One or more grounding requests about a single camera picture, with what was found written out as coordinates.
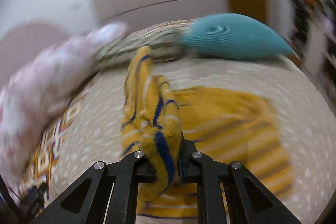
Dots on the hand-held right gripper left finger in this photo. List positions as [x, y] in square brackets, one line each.
[131, 169]

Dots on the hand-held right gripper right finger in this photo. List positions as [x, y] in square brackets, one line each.
[186, 161]

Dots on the yellow striped sweater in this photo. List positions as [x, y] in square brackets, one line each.
[157, 113]

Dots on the pile of dark clothes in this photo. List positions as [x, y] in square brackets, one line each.
[307, 11]

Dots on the beige dotted bedspread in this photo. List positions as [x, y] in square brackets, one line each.
[105, 108]

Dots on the pink floral quilt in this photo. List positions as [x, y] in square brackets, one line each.
[39, 82]

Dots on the olive white-dotted pillow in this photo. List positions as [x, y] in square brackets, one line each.
[136, 45]

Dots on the teal pillow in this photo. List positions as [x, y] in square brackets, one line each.
[236, 35]

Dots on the pale pink rounded furniture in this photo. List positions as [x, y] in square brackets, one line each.
[39, 32]

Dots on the white shelf unit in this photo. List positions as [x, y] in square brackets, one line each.
[315, 56]

